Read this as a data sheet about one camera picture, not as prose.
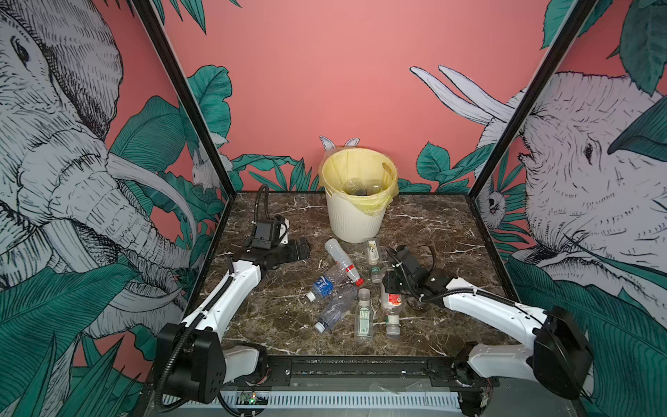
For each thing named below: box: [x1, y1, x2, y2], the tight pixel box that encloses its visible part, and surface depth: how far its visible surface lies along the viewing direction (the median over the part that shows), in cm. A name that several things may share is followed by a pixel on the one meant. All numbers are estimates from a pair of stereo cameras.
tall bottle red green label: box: [380, 266, 403, 340], surface depth 80 cm
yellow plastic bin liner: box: [318, 146, 400, 217], surface depth 97 cm
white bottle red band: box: [324, 238, 365, 287], surface depth 96 cm
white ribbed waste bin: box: [324, 187, 387, 244], surface depth 105 cm
